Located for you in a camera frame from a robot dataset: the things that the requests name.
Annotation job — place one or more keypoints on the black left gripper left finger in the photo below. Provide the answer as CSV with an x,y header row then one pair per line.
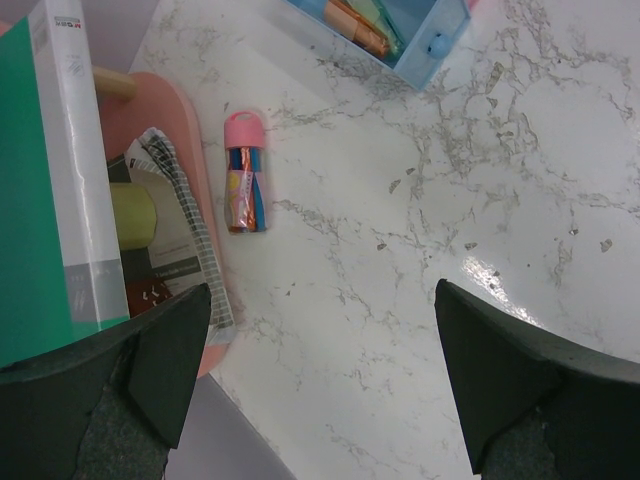
x,y
110,406

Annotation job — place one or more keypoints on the green mini stapler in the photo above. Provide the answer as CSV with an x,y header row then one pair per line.
x,y
377,14

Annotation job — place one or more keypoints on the pink oval shelf rack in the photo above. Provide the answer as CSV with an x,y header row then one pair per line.
x,y
122,121

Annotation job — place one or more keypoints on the pink capped clear tube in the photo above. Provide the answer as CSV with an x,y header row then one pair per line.
x,y
245,195

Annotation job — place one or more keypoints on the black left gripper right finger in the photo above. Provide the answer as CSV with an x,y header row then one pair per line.
x,y
534,405

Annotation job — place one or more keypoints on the light blue drawer bin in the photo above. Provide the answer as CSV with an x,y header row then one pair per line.
x,y
430,30

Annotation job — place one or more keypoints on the green binder book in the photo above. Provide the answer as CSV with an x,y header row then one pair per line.
x,y
61,273

